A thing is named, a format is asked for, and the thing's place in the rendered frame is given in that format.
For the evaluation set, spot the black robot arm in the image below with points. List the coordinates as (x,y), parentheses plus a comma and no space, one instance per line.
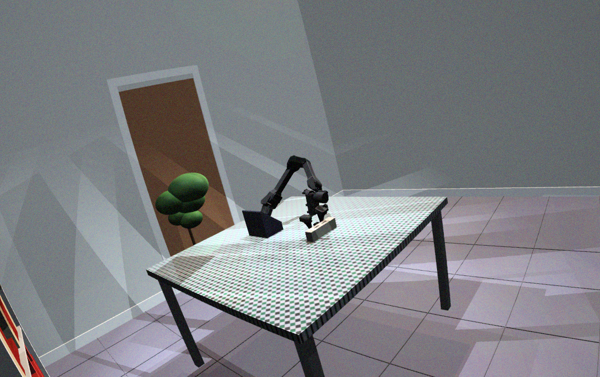
(273,198)

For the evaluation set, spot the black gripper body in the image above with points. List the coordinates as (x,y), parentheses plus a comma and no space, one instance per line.
(307,218)

